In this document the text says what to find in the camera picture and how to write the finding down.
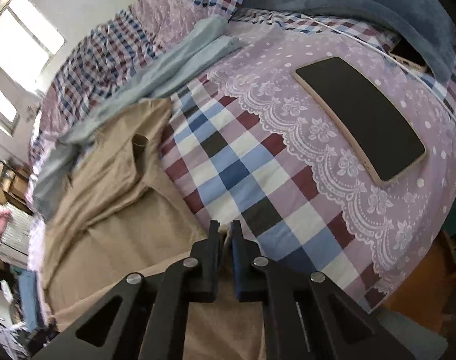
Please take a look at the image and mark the tablet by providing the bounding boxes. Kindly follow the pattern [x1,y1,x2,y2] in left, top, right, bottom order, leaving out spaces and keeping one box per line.
[291,56,427,188]

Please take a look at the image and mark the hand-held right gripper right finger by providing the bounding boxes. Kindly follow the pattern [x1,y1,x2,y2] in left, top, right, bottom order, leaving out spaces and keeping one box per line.
[230,220,416,360]

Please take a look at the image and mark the open brown cardboard boxes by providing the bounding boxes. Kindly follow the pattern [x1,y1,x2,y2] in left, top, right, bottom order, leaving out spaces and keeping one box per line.
[0,161,31,211]

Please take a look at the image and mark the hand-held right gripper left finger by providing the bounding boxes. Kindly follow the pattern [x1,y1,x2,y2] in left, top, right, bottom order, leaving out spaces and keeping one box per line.
[29,220,223,360]

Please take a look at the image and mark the light blue-grey pants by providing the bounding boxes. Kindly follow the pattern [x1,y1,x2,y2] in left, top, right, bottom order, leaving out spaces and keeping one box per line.
[33,15,247,218]

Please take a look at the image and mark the white ribbed suitcase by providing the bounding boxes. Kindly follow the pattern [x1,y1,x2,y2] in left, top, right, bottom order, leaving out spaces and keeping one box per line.
[0,204,35,267]

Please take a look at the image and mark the phone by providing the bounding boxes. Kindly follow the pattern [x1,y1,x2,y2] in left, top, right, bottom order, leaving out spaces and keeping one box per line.
[389,37,429,76]

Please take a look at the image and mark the tan shirt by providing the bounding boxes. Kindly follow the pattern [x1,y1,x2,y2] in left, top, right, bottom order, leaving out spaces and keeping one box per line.
[40,97,268,360]

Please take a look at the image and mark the white charging cable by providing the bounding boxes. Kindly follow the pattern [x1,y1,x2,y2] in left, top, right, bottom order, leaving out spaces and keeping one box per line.
[303,14,456,136]

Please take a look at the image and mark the checked quilt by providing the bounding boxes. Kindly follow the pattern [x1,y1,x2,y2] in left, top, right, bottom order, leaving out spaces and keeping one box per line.
[25,0,249,166]

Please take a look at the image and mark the window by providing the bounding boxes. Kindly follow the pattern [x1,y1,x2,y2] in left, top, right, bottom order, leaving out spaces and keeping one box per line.
[0,0,65,136]

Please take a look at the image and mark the pink cloth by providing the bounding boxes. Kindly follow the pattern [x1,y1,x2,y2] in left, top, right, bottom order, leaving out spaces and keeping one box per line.
[0,206,13,241]

